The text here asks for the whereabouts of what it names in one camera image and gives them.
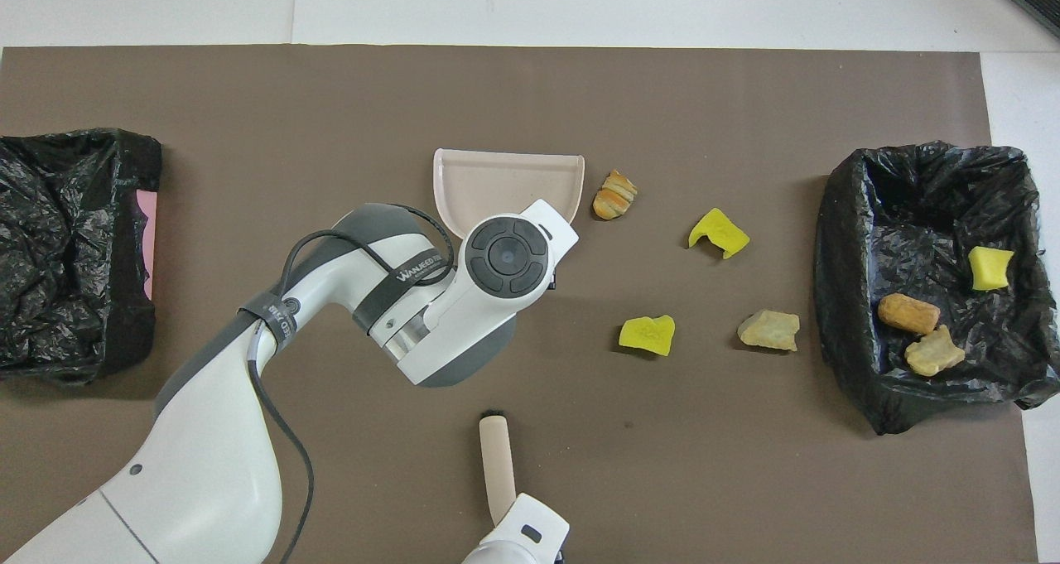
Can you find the beige plastic dustpan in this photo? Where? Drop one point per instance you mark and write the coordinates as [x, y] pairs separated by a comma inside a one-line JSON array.
[[497, 179]]

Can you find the orange striped croissant piece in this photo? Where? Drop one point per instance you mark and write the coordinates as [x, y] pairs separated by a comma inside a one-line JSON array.
[[934, 352], [614, 195]]

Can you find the yellow sponge wedge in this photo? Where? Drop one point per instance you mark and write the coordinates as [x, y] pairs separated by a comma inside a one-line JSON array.
[[648, 335]]

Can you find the notched yellow sponge piece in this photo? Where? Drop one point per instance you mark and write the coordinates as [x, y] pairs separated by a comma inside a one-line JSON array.
[[718, 233]]

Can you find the beige bread chunk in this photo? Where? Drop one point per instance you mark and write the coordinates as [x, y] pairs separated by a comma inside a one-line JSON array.
[[770, 330]]

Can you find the brown fried nugget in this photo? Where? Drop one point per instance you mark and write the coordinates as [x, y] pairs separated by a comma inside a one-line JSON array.
[[908, 313]]

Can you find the yellow sponge block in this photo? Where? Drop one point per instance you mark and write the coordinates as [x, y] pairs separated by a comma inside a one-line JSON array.
[[990, 267]]

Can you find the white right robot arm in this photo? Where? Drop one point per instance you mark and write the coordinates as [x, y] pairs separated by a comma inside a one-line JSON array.
[[517, 535]]

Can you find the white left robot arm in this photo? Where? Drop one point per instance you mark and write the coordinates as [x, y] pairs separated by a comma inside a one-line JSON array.
[[207, 465]]

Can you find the black plastic bin liner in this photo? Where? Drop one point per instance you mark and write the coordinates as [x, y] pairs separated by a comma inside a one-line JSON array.
[[911, 241], [66, 299]]

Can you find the pink plastic bin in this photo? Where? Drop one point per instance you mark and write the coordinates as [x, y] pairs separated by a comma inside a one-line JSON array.
[[149, 233]]

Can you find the brown table mat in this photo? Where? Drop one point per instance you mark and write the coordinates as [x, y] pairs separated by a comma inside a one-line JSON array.
[[745, 465]]

